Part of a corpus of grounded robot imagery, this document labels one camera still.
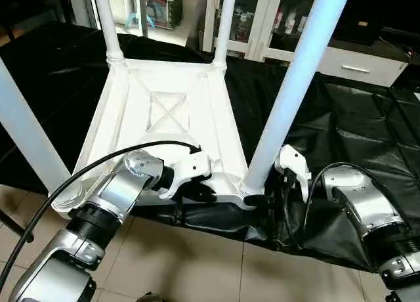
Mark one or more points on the white drawer unit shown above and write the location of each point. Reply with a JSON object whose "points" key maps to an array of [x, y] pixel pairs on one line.
{"points": [[357, 67]]}

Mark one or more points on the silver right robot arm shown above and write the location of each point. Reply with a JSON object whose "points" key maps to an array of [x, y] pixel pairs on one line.
{"points": [[357, 197]]}

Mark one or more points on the white plastic table top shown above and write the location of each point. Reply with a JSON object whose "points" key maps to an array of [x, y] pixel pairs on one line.
{"points": [[164, 111]]}

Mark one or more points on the black work mat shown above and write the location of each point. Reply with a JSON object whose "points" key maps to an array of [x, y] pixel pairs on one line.
{"points": [[354, 131]]}

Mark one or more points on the white glass-door cabinet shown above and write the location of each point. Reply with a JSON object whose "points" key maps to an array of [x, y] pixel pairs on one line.
{"points": [[262, 23]]}

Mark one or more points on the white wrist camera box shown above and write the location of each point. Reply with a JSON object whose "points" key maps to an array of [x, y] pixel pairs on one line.
{"points": [[187, 169], [293, 164]]}

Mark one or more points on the white plastic table leg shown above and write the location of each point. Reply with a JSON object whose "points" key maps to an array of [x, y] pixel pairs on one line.
{"points": [[108, 20], [295, 79], [26, 131], [224, 23]]}

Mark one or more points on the black metal bench leg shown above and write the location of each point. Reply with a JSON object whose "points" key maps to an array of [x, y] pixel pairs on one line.
{"points": [[16, 226]]}

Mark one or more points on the blue grey floor appliance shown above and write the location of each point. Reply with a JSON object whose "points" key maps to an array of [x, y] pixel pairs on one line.
{"points": [[157, 8]]}

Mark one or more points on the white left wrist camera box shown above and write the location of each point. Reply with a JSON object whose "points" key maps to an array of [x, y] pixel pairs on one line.
{"points": [[187, 169]]}

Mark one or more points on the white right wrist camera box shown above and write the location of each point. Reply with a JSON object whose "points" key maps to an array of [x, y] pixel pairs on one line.
{"points": [[293, 164]]}

